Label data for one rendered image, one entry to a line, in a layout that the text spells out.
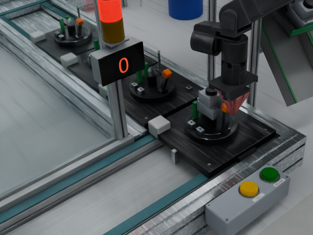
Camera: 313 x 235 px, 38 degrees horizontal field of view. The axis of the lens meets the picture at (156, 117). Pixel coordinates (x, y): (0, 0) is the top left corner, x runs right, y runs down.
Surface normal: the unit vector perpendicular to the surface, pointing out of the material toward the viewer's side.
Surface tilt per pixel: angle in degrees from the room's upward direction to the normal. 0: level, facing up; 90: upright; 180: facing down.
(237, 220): 90
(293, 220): 0
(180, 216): 0
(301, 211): 0
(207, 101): 90
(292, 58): 45
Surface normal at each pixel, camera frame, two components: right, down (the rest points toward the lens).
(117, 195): -0.07, -0.80
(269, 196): 0.62, 0.44
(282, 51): 0.29, -0.21
